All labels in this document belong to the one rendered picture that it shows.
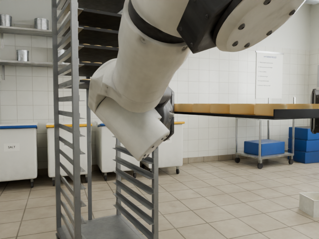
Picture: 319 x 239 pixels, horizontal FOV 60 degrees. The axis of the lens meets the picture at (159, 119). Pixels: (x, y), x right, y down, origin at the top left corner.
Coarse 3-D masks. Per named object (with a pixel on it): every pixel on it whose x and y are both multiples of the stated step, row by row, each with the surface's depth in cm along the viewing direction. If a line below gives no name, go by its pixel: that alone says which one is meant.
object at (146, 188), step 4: (116, 168) 215; (116, 172) 211; (120, 172) 208; (124, 172) 200; (124, 176) 198; (128, 176) 194; (128, 180) 189; (132, 180) 187; (136, 180) 182; (136, 184) 179; (140, 184) 177; (144, 184) 171; (140, 188) 171; (144, 188) 171; (148, 188) 167; (152, 188) 162; (148, 192) 163; (152, 192) 162
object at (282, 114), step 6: (192, 114) 56; (198, 114) 54; (204, 114) 53; (210, 114) 51; (216, 114) 49; (222, 114) 48; (228, 114) 47; (234, 114) 46; (276, 114) 39; (282, 114) 40; (288, 114) 40; (294, 114) 41; (300, 114) 42; (306, 114) 42; (312, 114) 43; (318, 114) 44
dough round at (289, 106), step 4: (288, 104) 46; (292, 104) 46; (296, 104) 46; (300, 104) 45; (304, 104) 45; (308, 104) 46; (288, 108) 46; (292, 108) 46; (296, 108) 45; (300, 108) 45; (304, 108) 45; (308, 108) 45
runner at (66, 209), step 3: (63, 204) 186; (63, 207) 186; (66, 207) 187; (66, 210) 176; (66, 213) 176; (69, 213) 177; (69, 216) 168; (72, 216) 172; (69, 219) 168; (72, 219) 162; (72, 222) 161; (81, 231) 152; (81, 234) 149; (81, 237) 142; (84, 237) 146
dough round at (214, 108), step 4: (212, 104) 54; (216, 104) 53; (220, 104) 53; (224, 104) 53; (228, 104) 53; (212, 108) 54; (216, 108) 53; (220, 108) 53; (224, 108) 52; (228, 108) 52; (212, 112) 54; (216, 112) 53; (220, 112) 53; (224, 112) 52; (228, 112) 53
